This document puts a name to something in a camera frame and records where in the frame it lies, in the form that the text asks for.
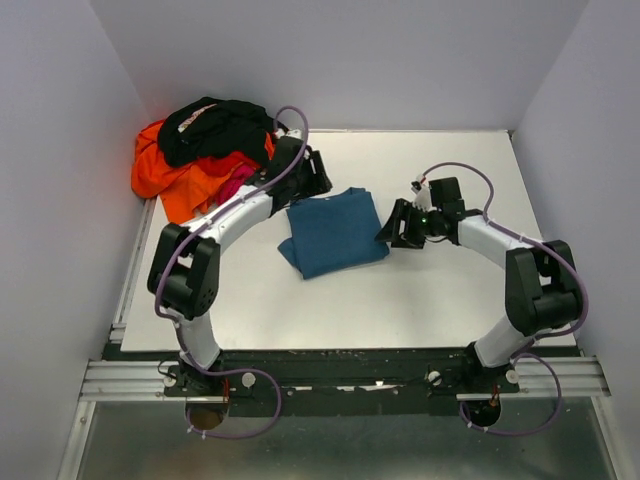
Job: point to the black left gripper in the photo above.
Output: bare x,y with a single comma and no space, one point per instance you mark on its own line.
317,182

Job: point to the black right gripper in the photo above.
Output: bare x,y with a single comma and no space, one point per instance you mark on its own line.
405,210

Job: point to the teal blue t shirt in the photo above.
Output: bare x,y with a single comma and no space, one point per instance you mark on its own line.
333,234

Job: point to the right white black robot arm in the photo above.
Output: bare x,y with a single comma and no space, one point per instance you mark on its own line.
541,294

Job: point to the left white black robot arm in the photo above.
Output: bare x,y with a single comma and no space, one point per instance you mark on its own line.
184,276

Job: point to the magenta pink t shirt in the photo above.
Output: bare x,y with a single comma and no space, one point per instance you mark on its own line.
235,181

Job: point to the red t shirt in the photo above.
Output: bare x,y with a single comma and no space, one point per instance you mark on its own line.
219,167

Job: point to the black t shirt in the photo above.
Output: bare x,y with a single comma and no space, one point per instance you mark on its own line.
216,128

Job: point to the orange t shirt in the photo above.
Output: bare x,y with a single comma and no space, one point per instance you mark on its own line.
184,191

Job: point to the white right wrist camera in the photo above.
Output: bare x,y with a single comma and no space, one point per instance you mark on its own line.
422,198

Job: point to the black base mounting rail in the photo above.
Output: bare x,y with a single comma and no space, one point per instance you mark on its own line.
356,382

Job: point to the aluminium frame rail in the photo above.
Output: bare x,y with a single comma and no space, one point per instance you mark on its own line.
139,381

